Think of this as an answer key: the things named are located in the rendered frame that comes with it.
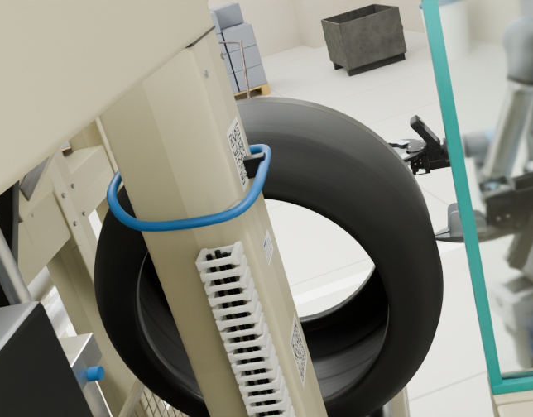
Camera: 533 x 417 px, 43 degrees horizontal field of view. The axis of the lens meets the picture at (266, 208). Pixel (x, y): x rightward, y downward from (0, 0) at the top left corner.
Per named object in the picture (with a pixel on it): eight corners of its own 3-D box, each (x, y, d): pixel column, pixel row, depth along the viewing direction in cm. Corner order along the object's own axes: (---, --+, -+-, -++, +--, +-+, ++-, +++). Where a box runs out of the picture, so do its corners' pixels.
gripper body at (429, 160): (410, 177, 200) (452, 170, 196) (405, 151, 196) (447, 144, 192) (410, 165, 206) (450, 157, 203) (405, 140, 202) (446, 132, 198)
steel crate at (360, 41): (352, 79, 793) (339, 25, 770) (328, 69, 879) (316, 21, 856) (413, 58, 803) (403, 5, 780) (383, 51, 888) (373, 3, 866)
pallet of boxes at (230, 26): (257, 85, 906) (234, 2, 866) (271, 93, 836) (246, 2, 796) (177, 111, 892) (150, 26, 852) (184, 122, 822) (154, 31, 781)
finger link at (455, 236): (426, 214, 119) (478, 199, 116) (435, 243, 121) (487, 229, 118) (428, 222, 116) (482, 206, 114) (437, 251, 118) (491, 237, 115)
